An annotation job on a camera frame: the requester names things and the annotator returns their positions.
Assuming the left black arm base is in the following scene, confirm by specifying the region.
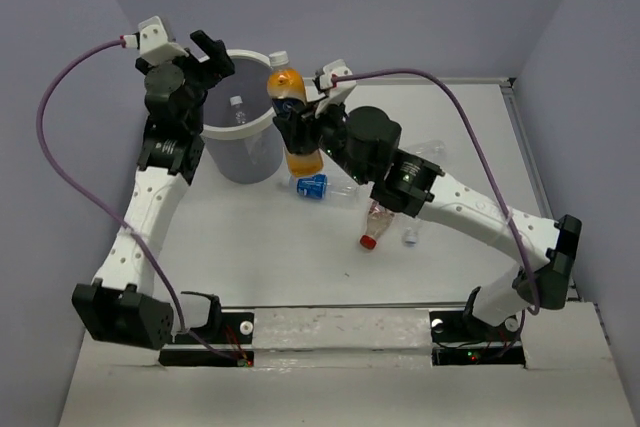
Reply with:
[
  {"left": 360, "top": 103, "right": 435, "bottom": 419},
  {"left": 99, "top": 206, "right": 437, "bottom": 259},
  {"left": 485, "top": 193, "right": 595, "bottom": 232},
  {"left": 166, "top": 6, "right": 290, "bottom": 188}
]
[{"left": 158, "top": 311, "right": 255, "bottom": 368}]

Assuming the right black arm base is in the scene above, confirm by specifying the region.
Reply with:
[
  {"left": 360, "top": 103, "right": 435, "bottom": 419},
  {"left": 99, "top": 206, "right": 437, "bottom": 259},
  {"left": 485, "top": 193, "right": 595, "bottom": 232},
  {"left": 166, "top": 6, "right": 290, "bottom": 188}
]
[{"left": 429, "top": 310, "right": 526, "bottom": 367}]

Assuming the orange milk tea bottle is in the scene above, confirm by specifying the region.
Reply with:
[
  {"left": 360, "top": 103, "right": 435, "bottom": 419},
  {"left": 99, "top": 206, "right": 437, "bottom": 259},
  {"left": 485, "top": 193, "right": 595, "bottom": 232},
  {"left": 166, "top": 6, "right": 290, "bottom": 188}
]
[{"left": 267, "top": 51, "right": 323, "bottom": 178}]

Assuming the clear bottle pale cap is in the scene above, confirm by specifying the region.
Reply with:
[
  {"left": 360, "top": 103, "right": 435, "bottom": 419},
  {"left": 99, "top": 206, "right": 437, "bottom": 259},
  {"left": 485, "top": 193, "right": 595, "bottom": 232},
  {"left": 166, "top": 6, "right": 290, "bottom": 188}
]
[{"left": 401, "top": 217, "right": 424, "bottom": 247}]

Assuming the red cap crushed bottle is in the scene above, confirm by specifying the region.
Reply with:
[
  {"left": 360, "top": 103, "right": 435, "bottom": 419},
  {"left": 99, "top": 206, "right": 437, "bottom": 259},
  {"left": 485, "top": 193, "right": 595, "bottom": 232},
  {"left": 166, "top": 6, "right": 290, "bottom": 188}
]
[{"left": 359, "top": 200, "right": 396, "bottom": 250}]

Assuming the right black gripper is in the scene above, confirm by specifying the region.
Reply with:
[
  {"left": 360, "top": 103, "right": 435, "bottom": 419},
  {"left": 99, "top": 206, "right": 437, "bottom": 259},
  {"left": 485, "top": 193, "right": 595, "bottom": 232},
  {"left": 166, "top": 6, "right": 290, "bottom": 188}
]
[{"left": 275, "top": 90, "right": 371, "bottom": 185}]

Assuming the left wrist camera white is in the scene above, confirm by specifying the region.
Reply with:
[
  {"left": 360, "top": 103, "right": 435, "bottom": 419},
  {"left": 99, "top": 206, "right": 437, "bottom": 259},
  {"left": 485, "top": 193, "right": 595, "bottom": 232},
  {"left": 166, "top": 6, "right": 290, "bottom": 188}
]
[{"left": 121, "top": 16, "right": 188, "bottom": 67}]

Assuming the clear bottle blue cap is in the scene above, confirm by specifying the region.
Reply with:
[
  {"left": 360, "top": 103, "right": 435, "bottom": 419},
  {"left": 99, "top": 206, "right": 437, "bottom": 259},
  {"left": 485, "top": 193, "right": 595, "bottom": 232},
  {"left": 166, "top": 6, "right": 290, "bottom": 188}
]
[{"left": 402, "top": 140, "right": 447, "bottom": 166}]

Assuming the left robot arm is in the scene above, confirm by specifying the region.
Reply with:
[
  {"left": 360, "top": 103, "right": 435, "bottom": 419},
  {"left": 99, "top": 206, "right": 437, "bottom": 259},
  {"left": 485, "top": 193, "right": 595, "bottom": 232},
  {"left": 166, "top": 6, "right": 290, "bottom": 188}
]
[{"left": 71, "top": 30, "right": 235, "bottom": 350}]

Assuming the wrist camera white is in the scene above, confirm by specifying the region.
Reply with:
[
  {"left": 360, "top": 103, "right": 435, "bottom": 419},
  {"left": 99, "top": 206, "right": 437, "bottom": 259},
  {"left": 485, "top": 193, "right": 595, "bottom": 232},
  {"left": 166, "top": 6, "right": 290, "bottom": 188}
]
[
  {"left": 314, "top": 59, "right": 357, "bottom": 118},
  {"left": 121, "top": 16, "right": 188, "bottom": 67}
]

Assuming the grey bin with white rim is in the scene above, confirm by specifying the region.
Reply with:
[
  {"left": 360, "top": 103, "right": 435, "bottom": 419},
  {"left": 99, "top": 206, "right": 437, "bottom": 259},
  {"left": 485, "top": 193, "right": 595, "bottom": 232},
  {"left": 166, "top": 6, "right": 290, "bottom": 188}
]
[{"left": 203, "top": 49, "right": 284, "bottom": 184}]

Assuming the blue label clear bottle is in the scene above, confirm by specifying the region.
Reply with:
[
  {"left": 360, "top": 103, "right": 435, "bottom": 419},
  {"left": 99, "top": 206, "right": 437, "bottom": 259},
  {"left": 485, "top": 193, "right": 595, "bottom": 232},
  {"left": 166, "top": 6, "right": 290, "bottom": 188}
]
[{"left": 278, "top": 173, "right": 359, "bottom": 203}]

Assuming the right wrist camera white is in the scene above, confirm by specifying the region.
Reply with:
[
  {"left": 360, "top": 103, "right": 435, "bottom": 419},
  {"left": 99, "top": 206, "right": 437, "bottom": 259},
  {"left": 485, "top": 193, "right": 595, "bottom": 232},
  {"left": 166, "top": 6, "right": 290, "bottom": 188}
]
[{"left": 314, "top": 59, "right": 357, "bottom": 118}]

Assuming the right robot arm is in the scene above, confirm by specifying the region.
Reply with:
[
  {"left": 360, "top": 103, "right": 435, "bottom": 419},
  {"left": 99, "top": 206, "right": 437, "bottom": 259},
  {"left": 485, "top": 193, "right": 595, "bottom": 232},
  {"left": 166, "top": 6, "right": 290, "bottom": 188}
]
[{"left": 273, "top": 99, "right": 582, "bottom": 339}]

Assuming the clear bottle white cap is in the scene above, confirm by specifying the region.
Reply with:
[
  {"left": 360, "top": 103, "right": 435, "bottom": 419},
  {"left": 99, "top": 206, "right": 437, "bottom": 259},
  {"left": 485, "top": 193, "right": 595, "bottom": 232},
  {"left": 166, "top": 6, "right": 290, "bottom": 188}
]
[{"left": 230, "top": 96, "right": 248, "bottom": 125}]

